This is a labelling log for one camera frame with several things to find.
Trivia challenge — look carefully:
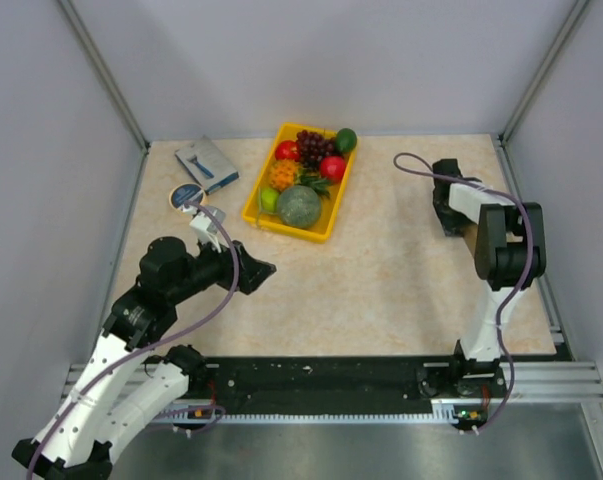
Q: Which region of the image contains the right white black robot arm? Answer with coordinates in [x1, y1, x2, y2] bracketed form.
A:
[431, 159, 546, 396]

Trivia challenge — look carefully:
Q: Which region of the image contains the dark purple grape bunch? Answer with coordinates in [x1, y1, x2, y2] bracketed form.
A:
[296, 130, 336, 171]

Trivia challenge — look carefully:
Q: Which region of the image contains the aluminium frame post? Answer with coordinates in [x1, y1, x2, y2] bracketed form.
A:
[55, 0, 150, 152]
[497, 0, 594, 148]

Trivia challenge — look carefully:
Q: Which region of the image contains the red apple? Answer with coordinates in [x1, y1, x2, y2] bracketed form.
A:
[275, 140, 301, 162]

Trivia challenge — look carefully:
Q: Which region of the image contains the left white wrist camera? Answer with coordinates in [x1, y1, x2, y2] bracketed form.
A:
[181, 206, 221, 252]

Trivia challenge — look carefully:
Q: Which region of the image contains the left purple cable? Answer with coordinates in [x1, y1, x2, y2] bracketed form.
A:
[25, 201, 242, 480]

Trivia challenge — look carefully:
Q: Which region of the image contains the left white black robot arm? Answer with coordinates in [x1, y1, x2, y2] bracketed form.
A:
[12, 237, 276, 479]

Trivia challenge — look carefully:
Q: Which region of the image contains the aluminium front rail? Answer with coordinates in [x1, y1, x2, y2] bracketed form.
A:
[60, 360, 603, 425]

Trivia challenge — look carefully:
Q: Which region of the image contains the beige masking tape roll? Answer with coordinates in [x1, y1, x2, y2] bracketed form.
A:
[168, 183, 207, 211]

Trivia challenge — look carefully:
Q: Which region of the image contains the left aluminium frame post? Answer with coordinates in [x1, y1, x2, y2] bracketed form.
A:
[55, 0, 150, 152]

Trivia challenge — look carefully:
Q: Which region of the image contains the right aluminium frame post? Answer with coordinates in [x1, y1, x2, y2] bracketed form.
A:
[497, 0, 594, 148]

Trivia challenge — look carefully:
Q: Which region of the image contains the blue razor package box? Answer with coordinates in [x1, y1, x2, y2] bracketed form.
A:
[175, 136, 240, 195]

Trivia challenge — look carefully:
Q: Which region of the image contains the yellow plastic tray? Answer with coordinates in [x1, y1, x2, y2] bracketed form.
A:
[242, 123, 357, 243]

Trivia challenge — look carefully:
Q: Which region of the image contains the small green lime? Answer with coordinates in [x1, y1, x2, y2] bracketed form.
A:
[259, 187, 280, 213]

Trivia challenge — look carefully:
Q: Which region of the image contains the orange pineapple with leaves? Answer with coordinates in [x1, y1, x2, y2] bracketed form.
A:
[267, 159, 331, 198]

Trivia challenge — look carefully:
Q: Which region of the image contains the brown cardboard box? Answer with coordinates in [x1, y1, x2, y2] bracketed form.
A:
[462, 224, 478, 257]

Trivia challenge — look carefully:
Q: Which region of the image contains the red pomegranate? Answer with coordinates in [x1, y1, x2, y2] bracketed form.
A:
[319, 156, 347, 184]

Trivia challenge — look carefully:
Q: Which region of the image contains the green avocado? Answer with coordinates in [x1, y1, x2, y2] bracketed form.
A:
[334, 128, 358, 154]

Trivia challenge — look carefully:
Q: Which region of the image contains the green round melon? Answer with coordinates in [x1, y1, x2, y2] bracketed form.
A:
[275, 185, 322, 229]

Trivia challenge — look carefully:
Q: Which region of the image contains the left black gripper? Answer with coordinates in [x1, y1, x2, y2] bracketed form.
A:
[169, 230, 276, 304]

